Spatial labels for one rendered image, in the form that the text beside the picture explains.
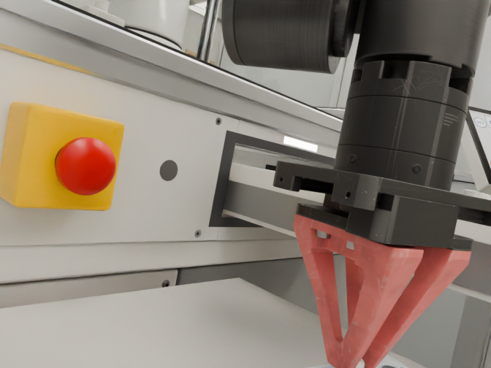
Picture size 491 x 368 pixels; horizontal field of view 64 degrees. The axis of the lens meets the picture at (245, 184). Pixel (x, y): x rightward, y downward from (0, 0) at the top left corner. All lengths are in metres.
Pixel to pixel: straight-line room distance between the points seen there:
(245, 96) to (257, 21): 0.26
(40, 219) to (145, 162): 0.10
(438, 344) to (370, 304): 2.11
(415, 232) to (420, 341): 2.14
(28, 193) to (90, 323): 0.11
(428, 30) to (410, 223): 0.08
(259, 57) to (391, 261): 0.13
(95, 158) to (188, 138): 0.15
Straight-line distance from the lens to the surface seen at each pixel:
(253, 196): 0.44
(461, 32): 0.21
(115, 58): 0.38
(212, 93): 0.43
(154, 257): 0.43
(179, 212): 0.43
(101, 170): 0.29
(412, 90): 0.19
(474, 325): 1.51
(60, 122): 0.30
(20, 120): 0.31
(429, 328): 2.29
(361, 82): 0.20
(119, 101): 0.37
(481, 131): 1.37
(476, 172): 1.28
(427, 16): 0.20
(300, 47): 0.21
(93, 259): 0.40
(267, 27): 0.22
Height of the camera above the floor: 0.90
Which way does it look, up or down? 3 degrees down
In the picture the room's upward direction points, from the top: 11 degrees clockwise
